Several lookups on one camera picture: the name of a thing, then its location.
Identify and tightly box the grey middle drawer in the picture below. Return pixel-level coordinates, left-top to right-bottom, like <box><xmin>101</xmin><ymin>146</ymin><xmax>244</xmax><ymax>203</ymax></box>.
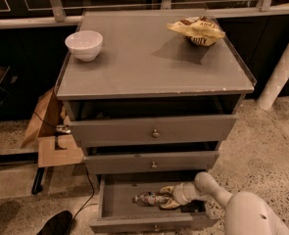
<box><xmin>84</xmin><ymin>151</ymin><xmax>219</xmax><ymax>174</ymax></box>

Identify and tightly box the black cable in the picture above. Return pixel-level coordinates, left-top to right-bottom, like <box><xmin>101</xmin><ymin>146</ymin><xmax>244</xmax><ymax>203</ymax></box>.
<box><xmin>32</xmin><ymin>110</ymin><xmax>96</xmax><ymax>235</ymax></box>

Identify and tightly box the brown cardboard box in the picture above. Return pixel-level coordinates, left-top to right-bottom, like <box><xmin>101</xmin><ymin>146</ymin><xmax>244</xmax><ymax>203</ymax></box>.
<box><xmin>22</xmin><ymin>88</ymin><xmax>83</xmax><ymax>167</ymax></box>

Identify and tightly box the grey bottom drawer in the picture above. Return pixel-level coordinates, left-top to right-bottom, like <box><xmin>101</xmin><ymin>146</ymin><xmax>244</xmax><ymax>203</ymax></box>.
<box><xmin>91</xmin><ymin>170</ymin><xmax>217</xmax><ymax>233</ymax></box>

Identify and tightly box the black metal stand leg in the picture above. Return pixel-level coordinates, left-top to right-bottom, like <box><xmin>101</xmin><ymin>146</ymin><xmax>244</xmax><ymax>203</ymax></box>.
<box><xmin>31</xmin><ymin>167</ymin><xmax>45</xmax><ymax>195</ymax></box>

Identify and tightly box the black shoe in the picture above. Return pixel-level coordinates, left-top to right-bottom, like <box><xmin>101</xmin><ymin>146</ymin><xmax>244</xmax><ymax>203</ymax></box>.
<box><xmin>36</xmin><ymin>211</ymin><xmax>72</xmax><ymax>235</ymax></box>

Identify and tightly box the white window railing frame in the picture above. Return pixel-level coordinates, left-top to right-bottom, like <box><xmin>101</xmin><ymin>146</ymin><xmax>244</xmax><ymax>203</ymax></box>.
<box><xmin>0</xmin><ymin>0</ymin><xmax>289</xmax><ymax>30</ymax></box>

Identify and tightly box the clear plastic water bottle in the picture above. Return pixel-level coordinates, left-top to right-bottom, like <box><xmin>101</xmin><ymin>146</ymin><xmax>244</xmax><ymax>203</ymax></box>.
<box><xmin>133</xmin><ymin>192</ymin><xmax>170</xmax><ymax>207</ymax></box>

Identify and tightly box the white ceramic bowl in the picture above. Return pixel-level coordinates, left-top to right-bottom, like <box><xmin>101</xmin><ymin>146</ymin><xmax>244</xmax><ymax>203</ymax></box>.
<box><xmin>65</xmin><ymin>30</ymin><xmax>103</xmax><ymax>62</ymax></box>

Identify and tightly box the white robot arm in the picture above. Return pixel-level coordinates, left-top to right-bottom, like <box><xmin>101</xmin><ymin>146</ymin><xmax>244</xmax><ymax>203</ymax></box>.
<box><xmin>161</xmin><ymin>172</ymin><xmax>289</xmax><ymax>235</ymax></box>

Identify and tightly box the grey top drawer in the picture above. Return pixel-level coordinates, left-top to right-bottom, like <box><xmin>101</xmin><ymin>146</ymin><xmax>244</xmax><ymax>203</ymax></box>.
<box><xmin>70</xmin><ymin>115</ymin><xmax>236</xmax><ymax>147</ymax></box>

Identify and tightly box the yellow chip bag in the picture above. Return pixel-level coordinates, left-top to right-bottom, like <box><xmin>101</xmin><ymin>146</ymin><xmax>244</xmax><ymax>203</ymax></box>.
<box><xmin>167</xmin><ymin>17</ymin><xmax>225</xmax><ymax>47</ymax></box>

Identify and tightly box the grey drawer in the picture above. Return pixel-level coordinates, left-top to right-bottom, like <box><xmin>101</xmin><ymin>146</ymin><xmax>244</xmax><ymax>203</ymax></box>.
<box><xmin>91</xmin><ymin>170</ymin><xmax>217</xmax><ymax>233</ymax></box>
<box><xmin>84</xmin><ymin>151</ymin><xmax>219</xmax><ymax>174</ymax></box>
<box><xmin>70</xmin><ymin>115</ymin><xmax>236</xmax><ymax>147</ymax></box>

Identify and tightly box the grey wooden drawer cabinet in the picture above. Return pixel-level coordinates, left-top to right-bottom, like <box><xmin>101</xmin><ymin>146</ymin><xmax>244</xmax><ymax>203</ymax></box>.
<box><xmin>54</xmin><ymin>10</ymin><xmax>258</xmax><ymax>178</ymax></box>

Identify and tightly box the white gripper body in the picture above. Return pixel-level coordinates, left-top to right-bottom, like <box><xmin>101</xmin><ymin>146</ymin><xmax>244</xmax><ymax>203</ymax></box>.
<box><xmin>171</xmin><ymin>182</ymin><xmax>210</xmax><ymax>206</ymax></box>

